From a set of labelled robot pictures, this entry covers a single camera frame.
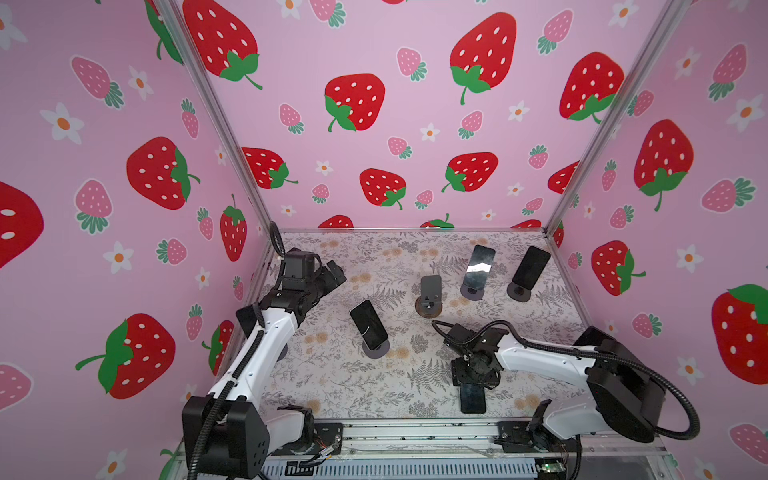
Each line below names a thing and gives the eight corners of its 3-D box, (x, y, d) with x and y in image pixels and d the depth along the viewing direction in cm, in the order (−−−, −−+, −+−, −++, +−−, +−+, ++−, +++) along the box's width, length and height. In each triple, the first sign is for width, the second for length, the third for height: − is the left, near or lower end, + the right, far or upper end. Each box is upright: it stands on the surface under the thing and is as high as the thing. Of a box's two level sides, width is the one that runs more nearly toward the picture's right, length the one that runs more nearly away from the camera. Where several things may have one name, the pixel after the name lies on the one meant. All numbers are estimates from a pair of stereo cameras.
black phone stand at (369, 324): (371, 358, 89) (367, 334, 76) (356, 338, 94) (349, 311, 80) (388, 346, 92) (386, 320, 79) (372, 326, 96) (368, 298, 83)
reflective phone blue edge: (461, 292, 105) (469, 265, 93) (466, 271, 111) (475, 243, 99) (480, 297, 103) (491, 271, 91) (484, 276, 109) (495, 248, 97)
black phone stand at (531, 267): (507, 290, 105) (524, 259, 92) (513, 276, 109) (529, 244, 96) (527, 298, 103) (546, 268, 90) (532, 283, 107) (551, 252, 94)
